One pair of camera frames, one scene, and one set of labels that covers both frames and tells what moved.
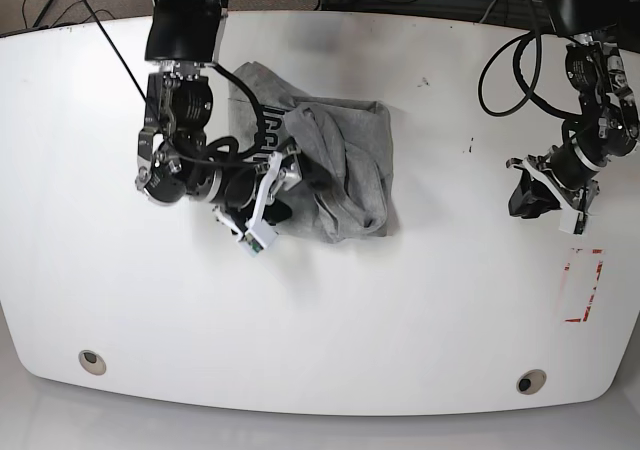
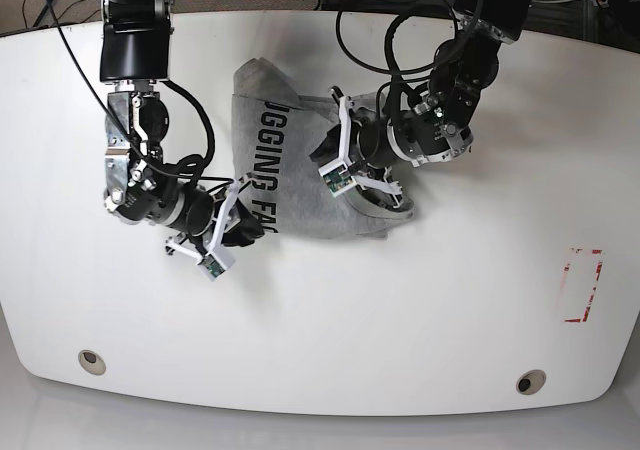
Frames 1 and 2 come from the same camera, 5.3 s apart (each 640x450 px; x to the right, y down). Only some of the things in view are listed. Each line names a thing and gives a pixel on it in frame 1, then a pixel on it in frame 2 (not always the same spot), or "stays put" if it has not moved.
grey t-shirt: (355, 136) stays put
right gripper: (568, 171) → (365, 141)
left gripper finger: (315, 173) → (241, 227)
